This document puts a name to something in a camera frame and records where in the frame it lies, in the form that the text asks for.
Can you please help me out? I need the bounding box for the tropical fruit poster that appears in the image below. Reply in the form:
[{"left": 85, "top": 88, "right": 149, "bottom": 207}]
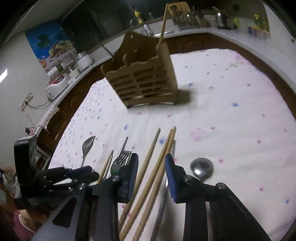
[{"left": 25, "top": 20, "right": 77, "bottom": 72}]

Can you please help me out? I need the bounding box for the kitchen faucet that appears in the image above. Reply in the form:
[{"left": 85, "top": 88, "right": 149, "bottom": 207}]
[{"left": 130, "top": 17, "right": 154, "bottom": 37}]

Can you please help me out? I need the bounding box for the steel spoon left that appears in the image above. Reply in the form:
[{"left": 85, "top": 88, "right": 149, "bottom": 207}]
[{"left": 80, "top": 136, "right": 96, "bottom": 168}]

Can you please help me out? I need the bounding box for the white pot with lid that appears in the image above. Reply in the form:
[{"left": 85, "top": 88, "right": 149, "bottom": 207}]
[{"left": 74, "top": 51, "right": 94, "bottom": 72}]

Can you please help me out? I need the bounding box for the wooden utensil holder caddy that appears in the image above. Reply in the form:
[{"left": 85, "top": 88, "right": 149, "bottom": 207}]
[{"left": 101, "top": 32, "right": 178, "bottom": 108}]

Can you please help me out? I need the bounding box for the white rice cooker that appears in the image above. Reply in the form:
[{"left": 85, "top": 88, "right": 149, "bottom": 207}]
[{"left": 45, "top": 74, "right": 69, "bottom": 100}]

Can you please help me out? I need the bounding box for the wooden cutting board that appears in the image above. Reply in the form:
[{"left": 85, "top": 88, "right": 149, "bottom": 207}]
[{"left": 168, "top": 1, "right": 191, "bottom": 13}]

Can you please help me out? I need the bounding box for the spice jar rack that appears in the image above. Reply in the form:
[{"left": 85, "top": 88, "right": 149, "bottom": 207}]
[{"left": 248, "top": 27, "right": 271, "bottom": 41}]

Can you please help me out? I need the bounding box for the steel chopstick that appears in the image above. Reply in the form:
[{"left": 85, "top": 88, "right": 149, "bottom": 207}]
[
  {"left": 150, "top": 139, "right": 176, "bottom": 241},
  {"left": 103, "top": 154, "right": 113, "bottom": 181}
]

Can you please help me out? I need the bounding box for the steel round spoon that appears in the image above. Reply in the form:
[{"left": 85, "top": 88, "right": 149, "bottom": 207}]
[{"left": 190, "top": 158, "right": 214, "bottom": 183}]

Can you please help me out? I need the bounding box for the white floral tablecloth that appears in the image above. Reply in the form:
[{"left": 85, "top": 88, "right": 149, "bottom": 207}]
[{"left": 50, "top": 49, "right": 295, "bottom": 240}]

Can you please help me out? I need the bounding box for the wall power outlet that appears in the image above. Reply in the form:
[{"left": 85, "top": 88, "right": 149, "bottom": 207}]
[{"left": 18, "top": 93, "right": 34, "bottom": 111}]

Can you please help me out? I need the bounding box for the wooden chopstick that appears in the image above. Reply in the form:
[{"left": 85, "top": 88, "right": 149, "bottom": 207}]
[
  {"left": 96, "top": 150, "right": 114, "bottom": 184},
  {"left": 132, "top": 126, "right": 176, "bottom": 240},
  {"left": 118, "top": 128, "right": 161, "bottom": 232},
  {"left": 158, "top": 4, "right": 168, "bottom": 45},
  {"left": 119, "top": 129, "right": 172, "bottom": 240}
]

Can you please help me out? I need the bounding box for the dish rack with utensils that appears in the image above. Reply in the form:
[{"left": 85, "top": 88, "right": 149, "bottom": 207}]
[{"left": 169, "top": 5, "right": 205, "bottom": 30}]

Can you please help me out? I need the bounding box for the steel electric kettle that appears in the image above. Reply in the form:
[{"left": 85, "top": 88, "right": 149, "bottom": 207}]
[{"left": 213, "top": 6, "right": 229, "bottom": 29}]

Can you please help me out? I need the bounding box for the yellow oil bottle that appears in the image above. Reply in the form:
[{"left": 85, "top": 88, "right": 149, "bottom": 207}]
[{"left": 254, "top": 14, "right": 269, "bottom": 31}]

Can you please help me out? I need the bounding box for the person's left hand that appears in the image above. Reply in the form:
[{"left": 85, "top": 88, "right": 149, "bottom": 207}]
[{"left": 13, "top": 209, "right": 50, "bottom": 240}]

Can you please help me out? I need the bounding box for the yellow dish soap bottle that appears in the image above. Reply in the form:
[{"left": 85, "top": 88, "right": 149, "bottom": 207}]
[{"left": 133, "top": 9, "right": 144, "bottom": 24}]

